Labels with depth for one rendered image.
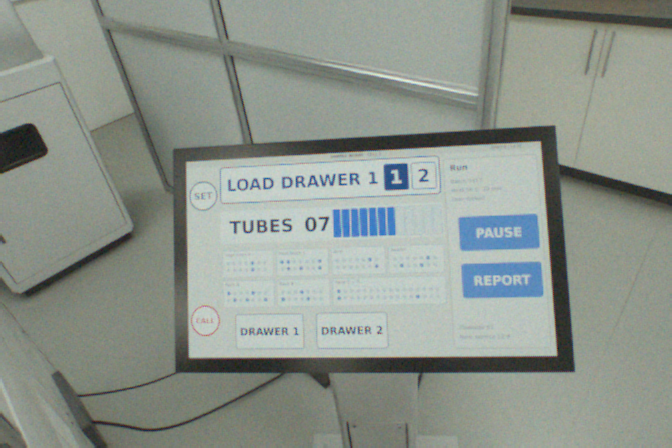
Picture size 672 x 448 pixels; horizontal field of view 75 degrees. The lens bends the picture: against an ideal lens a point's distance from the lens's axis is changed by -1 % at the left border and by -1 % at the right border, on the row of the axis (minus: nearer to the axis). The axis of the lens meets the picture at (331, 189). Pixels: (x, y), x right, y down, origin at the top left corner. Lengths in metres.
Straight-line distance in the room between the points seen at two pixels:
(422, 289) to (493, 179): 0.17
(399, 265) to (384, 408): 0.40
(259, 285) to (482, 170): 0.33
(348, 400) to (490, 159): 0.52
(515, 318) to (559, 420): 1.15
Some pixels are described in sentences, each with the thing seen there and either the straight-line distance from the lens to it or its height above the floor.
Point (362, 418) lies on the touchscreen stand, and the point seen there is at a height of 0.63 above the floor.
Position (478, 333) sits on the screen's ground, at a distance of 0.62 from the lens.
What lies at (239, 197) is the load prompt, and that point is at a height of 1.14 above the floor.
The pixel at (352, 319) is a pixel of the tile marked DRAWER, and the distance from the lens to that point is 0.61.
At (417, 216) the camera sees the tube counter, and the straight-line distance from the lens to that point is 0.59.
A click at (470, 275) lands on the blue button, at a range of 0.60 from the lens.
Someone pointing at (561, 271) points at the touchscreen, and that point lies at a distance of 0.63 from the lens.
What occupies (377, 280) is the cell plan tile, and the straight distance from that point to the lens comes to 0.60.
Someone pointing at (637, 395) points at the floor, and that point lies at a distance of 1.89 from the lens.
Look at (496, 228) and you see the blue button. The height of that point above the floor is 1.10.
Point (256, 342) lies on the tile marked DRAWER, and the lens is 0.64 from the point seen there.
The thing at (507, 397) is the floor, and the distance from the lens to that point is 1.75.
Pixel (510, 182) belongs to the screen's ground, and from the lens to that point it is 0.61.
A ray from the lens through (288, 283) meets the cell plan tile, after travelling 0.61.
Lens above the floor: 1.49
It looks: 35 degrees down
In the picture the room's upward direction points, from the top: 8 degrees counter-clockwise
